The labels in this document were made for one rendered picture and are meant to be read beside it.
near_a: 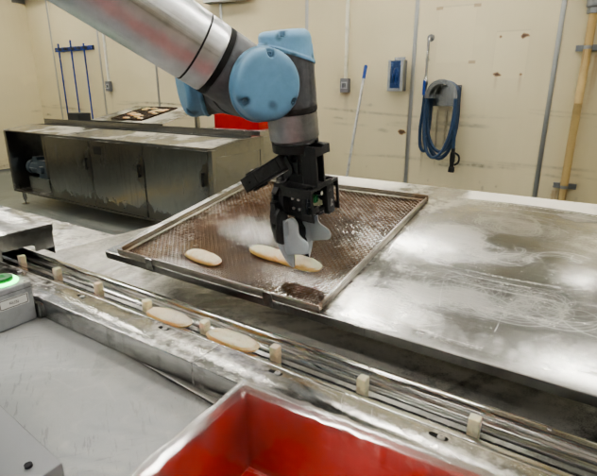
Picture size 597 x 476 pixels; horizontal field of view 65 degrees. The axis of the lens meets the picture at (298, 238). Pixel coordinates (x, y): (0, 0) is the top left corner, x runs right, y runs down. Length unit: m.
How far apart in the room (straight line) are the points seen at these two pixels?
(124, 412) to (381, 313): 0.39
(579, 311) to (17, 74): 8.27
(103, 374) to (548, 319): 0.65
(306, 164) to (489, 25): 3.70
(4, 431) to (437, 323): 0.57
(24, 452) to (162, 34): 0.46
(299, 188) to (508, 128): 3.63
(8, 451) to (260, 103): 0.46
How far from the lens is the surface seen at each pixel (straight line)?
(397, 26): 4.56
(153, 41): 0.50
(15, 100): 8.53
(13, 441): 0.65
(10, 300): 0.97
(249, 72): 0.50
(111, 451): 0.64
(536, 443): 0.63
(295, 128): 0.69
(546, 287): 0.85
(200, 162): 3.62
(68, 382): 0.78
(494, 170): 4.31
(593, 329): 0.78
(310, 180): 0.71
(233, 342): 0.73
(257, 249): 0.94
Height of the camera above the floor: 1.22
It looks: 18 degrees down
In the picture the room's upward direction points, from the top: straight up
